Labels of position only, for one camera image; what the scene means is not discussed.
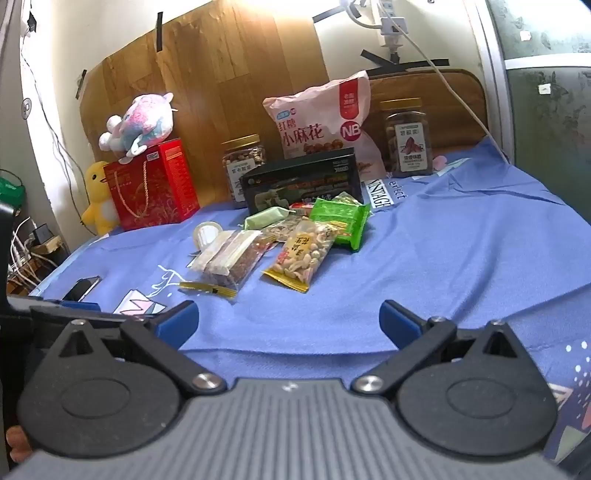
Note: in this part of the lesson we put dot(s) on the frosted glass door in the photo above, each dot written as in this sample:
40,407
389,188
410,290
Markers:
545,115

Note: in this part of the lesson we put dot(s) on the grey curtain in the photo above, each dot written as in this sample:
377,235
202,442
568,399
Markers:
7,92

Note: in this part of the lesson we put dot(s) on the black charger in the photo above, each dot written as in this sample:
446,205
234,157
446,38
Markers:
41,234

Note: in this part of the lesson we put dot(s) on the round white jelly cup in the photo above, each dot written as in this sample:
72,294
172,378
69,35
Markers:
205,233

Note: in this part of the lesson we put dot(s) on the yellow peanut packet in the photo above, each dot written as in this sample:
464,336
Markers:
300,256

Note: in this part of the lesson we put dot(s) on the jar of dark nuts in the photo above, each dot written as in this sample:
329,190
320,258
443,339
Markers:
408,138

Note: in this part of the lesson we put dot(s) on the jar of light nuts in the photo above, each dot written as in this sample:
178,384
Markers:
240,161

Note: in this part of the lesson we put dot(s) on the green bag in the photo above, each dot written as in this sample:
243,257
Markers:
10,191

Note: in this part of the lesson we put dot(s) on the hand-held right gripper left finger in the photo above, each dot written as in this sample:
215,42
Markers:
178,321

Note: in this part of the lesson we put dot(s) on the white power strip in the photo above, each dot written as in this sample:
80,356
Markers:
391,25

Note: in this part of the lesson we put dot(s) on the light green small packet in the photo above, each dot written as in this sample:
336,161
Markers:
265,218

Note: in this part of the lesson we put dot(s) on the black tape strip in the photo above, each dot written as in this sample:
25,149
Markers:
159,30
415,66
376,58
81,84
330,14

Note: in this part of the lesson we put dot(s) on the bright green snack packet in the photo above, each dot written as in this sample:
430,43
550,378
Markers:
341,221

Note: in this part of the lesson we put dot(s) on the black box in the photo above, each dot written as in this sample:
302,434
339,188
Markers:
300,184

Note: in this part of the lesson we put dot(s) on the pink snack bag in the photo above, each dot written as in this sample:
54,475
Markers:
318,115

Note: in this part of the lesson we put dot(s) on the clear packet of red dates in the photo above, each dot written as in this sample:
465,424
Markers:
240,265

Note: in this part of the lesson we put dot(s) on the pale beige packet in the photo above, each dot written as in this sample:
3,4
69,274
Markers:
346,198

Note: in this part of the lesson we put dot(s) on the yellow duck plush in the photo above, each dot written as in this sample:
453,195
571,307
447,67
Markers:
98,198

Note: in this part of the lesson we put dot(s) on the small red packet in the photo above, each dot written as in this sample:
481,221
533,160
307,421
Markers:
302,207

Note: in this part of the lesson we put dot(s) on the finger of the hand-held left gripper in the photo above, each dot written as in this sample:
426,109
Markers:
78,307

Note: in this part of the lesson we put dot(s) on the red gift box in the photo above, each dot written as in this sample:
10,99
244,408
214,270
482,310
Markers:
157,189

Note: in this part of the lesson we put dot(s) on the pale patterned snack packet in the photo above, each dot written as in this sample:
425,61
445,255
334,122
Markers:
281,228

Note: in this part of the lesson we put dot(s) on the smartphone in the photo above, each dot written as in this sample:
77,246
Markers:
81,288

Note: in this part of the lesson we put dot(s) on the blue printed blanket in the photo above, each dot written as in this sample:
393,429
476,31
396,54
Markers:
438,258

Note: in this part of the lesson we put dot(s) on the wooden board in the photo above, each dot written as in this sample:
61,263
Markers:
207,92

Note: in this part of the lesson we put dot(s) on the pink plush toy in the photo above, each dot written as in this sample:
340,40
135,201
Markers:
143,122

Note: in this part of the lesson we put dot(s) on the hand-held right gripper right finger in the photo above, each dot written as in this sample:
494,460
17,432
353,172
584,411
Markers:
399,321

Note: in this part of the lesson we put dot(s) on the person's left hand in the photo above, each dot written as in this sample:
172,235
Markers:
17,444

